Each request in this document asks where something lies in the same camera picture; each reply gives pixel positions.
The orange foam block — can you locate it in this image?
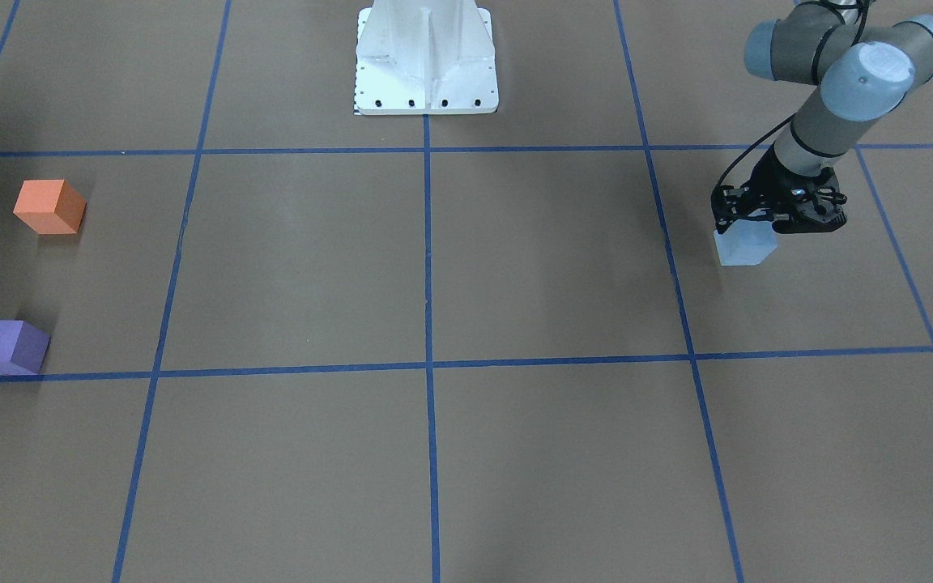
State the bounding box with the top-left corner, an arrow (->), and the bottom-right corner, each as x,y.
12,180 -> 87,236

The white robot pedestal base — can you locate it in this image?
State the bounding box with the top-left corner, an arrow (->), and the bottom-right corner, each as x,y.
353,1 -> 500,116

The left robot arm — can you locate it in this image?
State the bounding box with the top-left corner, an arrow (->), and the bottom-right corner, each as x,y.
710,1 -> 933,235

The light blue foam block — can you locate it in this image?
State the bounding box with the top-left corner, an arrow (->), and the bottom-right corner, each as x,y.
714,221 -> 778,266

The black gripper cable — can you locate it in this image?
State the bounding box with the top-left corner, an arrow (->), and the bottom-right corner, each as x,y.
711,113 -> 799,195

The purple foam block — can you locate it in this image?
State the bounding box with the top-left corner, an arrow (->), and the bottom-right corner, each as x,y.
0,320 -> 49,376

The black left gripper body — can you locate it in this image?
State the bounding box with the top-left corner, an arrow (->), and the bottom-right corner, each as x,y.
711,149 -> 847,235

